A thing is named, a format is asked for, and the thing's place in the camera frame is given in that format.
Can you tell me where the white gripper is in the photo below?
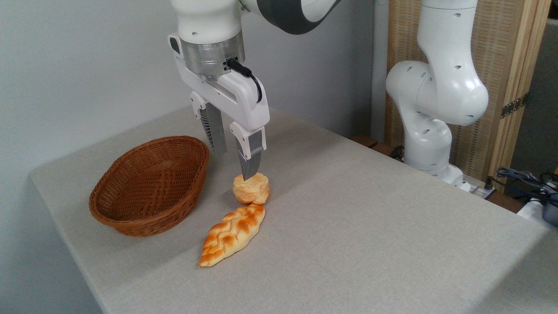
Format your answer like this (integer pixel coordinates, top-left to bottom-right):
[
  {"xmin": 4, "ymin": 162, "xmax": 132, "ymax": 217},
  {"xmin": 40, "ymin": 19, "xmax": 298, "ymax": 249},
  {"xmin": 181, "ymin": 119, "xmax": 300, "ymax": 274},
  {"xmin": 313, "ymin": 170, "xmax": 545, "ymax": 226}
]
[{"xmin": 168, "ymin": 33, "xmax": 270, "ymax": 182}]

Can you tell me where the round pale bread roll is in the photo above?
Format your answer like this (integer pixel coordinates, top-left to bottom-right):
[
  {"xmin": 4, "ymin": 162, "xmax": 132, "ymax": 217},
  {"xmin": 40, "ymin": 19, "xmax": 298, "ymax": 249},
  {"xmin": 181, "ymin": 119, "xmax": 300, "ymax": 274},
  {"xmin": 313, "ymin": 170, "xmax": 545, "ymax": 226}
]
[{"xmin": 232, "ymin": 172, "xmax": 270, "ymax": 205}]

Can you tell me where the brown oval wicker basket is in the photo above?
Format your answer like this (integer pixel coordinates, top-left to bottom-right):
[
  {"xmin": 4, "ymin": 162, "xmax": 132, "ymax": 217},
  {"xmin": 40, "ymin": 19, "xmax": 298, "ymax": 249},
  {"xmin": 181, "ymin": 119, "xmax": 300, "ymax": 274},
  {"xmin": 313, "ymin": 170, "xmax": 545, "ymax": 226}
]
[{"xmin": 89, "ymin": 136, "xmax": 210, "ymax": 238}]

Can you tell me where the braided golden bread loaf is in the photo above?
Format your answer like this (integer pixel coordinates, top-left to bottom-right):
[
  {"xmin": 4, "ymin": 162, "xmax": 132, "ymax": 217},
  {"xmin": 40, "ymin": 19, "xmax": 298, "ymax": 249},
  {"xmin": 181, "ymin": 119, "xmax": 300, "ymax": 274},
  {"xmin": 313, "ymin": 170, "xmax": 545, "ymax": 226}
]
[{"xmin": 198, "ymin": 204, "xmax": 266, "ymax": 268}]

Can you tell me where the grey tablecloth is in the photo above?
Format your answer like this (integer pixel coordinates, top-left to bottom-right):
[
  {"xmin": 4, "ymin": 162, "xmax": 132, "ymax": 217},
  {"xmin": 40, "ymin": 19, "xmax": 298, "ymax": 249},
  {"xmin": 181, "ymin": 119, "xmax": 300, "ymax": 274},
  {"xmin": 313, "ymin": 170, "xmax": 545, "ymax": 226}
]
[{"xmin": 29, "ymin": 105, "xmax": 558, "ymax": 314}]

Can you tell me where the woven wooden folding screen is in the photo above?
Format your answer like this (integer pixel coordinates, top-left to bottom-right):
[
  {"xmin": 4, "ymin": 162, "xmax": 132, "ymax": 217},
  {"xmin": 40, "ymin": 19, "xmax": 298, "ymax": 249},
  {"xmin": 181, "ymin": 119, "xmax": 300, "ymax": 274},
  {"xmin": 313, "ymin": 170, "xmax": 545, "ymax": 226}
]
[{"xmin": 385, "ymin": 0, "xmax": 552, "ymax": 193}]

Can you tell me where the dark metal screen hinge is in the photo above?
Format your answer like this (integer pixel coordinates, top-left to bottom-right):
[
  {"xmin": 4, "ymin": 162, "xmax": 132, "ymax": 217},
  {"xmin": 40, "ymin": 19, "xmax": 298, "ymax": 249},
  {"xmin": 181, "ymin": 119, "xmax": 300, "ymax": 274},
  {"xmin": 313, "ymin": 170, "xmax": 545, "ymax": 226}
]
[{"xmin": 500, "ymin": 93, "xmax": 529, "ymax": 119}]

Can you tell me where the white box with grey device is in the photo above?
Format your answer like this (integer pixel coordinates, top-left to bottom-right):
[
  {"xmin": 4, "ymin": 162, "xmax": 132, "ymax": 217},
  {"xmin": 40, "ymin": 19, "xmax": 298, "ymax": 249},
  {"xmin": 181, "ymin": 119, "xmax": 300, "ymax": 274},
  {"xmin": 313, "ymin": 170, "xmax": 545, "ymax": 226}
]
[{"xmin": 516, "ymin": 197, "xmax": 558, "ymax": 232}]

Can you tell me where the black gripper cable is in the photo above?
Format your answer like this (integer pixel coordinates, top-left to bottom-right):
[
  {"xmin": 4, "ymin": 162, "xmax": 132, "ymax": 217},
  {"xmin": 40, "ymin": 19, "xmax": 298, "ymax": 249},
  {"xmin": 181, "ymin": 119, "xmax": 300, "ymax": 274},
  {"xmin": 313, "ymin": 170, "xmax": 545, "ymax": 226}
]
[{"xmin": 226, "ymin": 58, "xmax": 263, "ymax": 104}]

